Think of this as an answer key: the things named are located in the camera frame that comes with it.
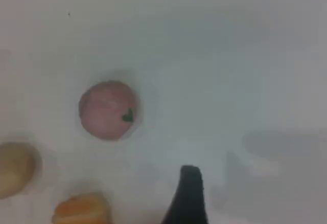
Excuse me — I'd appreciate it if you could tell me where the long golden bread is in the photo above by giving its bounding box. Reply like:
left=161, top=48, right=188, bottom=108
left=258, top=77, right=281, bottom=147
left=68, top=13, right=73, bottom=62
left=52, top=192, right=112, bottom=224

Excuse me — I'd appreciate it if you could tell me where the pink peach with green leaf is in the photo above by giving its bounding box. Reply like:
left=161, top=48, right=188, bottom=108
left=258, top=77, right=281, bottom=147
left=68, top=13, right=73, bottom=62
left=78, top=80, right=141, bottom=142

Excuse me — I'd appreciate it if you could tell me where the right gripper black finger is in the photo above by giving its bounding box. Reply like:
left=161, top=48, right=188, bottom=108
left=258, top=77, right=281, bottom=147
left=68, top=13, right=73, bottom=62
left=160, top=165, right=209, bottom=224

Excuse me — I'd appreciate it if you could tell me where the round tan bread bun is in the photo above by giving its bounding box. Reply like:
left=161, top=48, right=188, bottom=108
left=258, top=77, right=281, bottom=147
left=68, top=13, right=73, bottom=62
left=0, top=141, right=43, bottom=200

